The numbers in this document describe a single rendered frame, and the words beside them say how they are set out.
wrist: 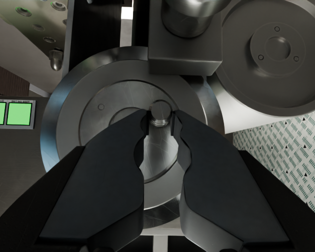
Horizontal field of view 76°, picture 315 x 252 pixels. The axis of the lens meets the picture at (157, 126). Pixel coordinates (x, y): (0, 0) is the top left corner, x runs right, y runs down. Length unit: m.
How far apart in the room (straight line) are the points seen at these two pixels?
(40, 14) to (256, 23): 0.36
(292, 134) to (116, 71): 0.21
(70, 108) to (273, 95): 0.17
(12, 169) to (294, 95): 0.55
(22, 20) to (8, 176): 0.34
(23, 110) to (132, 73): 0.44
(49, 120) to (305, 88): 0.21
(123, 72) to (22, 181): 0.45
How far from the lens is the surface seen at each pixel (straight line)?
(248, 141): 0.37
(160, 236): 0.53
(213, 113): 0.17
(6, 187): 0.59
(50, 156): 0.18
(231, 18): 0.21
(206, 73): 0.16
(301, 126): 0.27
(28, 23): 0.50
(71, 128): 0.16
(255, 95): 0.19
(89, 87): 0.17
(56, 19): 0.46
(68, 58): 0.20
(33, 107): 0.57
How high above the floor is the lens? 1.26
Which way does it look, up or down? 7 degrees down
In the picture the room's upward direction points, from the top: 178 degrees counter-clockwise
